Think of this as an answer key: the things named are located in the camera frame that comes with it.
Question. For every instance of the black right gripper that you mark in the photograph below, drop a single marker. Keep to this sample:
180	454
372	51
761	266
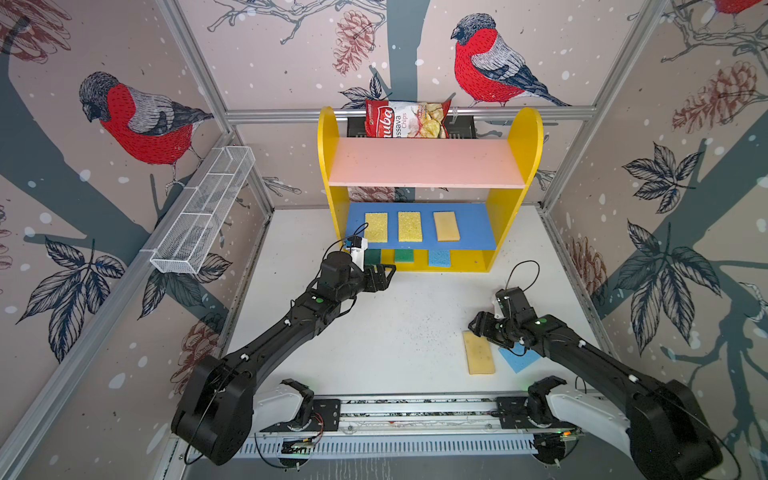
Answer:
481	324

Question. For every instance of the tan sponge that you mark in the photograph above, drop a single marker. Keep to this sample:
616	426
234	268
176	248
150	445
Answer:
478	355

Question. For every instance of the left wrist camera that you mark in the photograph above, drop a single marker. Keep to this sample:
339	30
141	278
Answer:
357	245

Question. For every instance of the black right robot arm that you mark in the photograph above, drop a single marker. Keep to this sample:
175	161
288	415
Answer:
659	425

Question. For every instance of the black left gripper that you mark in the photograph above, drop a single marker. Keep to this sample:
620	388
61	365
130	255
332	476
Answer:
382	282

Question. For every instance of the light green sponge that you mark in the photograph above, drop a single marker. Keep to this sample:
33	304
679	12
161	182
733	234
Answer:
404	256

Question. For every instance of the yellow shelf unit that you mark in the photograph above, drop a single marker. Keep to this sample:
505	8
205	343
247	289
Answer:
505	168

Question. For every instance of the orange yellow sponge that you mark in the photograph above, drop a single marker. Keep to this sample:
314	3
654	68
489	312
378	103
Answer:
446	226

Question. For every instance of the aluminium rail frame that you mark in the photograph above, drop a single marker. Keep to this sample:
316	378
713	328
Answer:
441	415

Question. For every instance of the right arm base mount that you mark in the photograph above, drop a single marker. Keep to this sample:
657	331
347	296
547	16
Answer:
531	410

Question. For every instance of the black wire basket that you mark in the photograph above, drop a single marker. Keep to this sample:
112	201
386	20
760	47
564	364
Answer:
462	127

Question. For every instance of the dark green sponge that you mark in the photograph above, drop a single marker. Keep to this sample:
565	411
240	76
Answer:
372	257

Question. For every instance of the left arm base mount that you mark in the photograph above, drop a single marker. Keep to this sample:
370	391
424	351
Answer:
293	407

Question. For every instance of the blue sponge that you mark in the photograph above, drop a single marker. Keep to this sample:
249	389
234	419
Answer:
518	357
439	258

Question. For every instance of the red cassava chips bag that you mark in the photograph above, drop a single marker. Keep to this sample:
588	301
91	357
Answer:
405	119

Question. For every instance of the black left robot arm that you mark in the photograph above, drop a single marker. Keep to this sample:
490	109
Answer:
215	415

